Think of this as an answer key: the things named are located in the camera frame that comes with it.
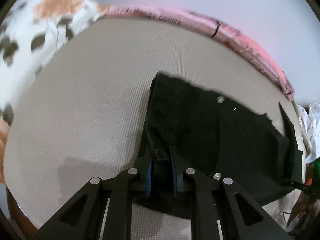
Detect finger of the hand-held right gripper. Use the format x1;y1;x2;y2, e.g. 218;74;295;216
281;179;315;193

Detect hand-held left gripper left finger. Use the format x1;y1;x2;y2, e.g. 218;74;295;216
31;140;153;240

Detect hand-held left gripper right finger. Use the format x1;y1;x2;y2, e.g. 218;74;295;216
169;145;292;240

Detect black pants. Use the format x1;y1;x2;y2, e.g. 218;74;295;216
136;71;304;218

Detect white printed cloth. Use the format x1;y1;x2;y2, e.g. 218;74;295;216
296;101;320;165

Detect pink blanket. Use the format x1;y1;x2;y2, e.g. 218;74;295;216
100;4;295;102

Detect white spotted blanket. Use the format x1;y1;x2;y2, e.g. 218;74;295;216
0;0;112;185

